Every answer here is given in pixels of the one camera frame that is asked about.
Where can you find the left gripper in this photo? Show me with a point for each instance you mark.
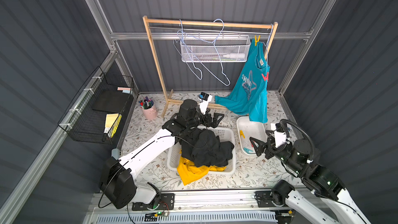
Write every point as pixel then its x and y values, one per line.
pixel 210 118

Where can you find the black notebook in wall basket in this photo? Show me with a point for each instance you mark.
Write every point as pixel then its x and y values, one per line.
pixel 110 101

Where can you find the yellow t-shirt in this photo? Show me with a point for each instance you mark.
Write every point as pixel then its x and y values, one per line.
pixel 189 173

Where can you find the white plastic tray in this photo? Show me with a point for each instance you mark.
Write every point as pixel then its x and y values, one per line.
pixel 250 129

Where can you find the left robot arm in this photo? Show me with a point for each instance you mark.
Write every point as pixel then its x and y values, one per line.
pixel 118 177

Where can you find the black wire wall basket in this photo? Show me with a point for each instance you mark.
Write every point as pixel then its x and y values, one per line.
pixel 82 123

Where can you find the white tube in mesh basket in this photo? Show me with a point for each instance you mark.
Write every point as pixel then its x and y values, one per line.
pixel 235 57

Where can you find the wooden clothes rack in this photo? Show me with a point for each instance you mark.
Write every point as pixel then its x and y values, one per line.
pixel 174 74

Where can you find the red clothespin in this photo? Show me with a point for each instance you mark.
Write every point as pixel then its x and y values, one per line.
pixel 265 77

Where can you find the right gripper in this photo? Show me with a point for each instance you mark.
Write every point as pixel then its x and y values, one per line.
pixel 267 147

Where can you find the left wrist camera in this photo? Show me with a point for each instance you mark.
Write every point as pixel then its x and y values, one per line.
pixel 205 99

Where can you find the black t-shirt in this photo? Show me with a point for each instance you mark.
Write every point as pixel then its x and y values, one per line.
pixel 204 148

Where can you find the blue wire hanger black shirt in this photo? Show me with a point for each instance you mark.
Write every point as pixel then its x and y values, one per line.
pixel 202 53

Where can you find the pink pen cup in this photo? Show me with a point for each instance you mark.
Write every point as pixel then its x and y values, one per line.
pixel 148 108

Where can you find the white perforated laundry basket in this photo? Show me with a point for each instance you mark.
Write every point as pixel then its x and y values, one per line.
pixel 225 135

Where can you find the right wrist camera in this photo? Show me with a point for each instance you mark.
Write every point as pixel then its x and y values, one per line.
pixel 280 137

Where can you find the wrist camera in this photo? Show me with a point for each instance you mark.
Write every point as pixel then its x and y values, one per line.
pixel 280 137
pixel 205 99

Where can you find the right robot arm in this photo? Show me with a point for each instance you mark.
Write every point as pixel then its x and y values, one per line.
pixel 295 149

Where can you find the yellow notepad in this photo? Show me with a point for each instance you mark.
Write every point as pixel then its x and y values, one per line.
pixel 111 124

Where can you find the white wire mesh basket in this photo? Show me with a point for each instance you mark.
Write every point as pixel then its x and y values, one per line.
pixel 228 44

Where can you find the teal t-shirt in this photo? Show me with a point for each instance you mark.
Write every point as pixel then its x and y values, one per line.
pixel 249 96

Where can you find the blue wire hanger yellow shirt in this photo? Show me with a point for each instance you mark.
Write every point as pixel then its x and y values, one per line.
pixel 184 52

